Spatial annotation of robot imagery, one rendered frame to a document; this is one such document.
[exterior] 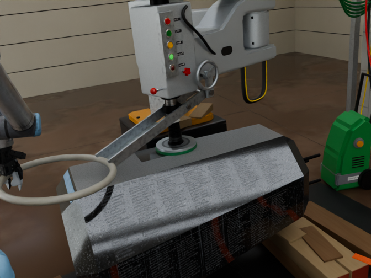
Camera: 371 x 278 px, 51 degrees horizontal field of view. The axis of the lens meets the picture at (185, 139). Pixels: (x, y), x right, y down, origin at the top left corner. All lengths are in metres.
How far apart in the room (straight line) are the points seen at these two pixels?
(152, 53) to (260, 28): 0.72
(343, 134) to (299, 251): 1.19
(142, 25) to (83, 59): 6.01
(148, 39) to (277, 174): 0.91
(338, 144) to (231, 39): 1.44
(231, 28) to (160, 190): 0.91
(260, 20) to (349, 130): 1.24
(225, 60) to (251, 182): 0.65
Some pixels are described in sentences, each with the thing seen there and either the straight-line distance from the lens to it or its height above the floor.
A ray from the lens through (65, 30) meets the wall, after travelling 7.76.
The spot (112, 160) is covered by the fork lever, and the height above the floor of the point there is 0.92.
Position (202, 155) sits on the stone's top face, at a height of 0.82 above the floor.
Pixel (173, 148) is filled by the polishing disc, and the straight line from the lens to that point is 1.95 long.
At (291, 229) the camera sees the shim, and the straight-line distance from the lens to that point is 2.39.
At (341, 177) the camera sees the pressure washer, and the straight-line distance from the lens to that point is 3.21.
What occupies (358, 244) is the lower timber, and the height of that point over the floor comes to 0.10.
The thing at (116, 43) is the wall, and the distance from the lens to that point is 7.89.
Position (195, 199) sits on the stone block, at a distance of 1.78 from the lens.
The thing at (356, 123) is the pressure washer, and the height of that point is 0.54.
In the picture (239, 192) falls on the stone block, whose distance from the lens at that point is 1.86.
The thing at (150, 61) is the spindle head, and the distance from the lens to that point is 1.85.
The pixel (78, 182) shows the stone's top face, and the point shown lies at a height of 0.82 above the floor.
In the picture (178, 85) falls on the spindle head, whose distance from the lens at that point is 1.83.
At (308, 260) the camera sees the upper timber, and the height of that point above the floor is 0.21.
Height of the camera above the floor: 1.59
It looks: 21 degrees down
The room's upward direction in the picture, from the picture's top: 6 degrees counter-clockwise
